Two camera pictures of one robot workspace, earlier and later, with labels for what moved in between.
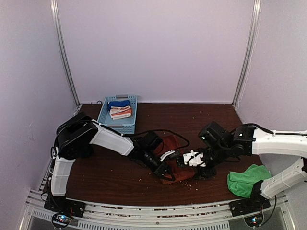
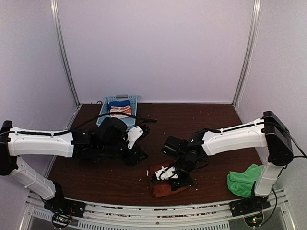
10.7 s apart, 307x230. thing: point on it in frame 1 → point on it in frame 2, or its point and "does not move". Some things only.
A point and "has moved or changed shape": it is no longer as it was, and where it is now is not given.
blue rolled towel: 118,104 does not move
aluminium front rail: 103,216 does not move
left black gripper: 161,169 → 134,158
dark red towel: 168,143 has moved or changed shape
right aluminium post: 247,65 does not move
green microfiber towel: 242,183 does not move
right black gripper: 205,174 → 187,181
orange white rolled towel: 117,112 does not move
